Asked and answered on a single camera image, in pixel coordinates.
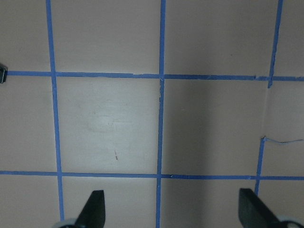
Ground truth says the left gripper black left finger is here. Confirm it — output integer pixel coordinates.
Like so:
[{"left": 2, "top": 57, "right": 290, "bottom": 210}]
[{"left": 74, "top": 190, "right": 105, "bottom": 228}]

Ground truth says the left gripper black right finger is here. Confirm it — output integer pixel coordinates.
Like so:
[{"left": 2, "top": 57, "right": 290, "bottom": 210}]
[{"left": 238, "top": 188, "right": 284, "bottom": 228}]

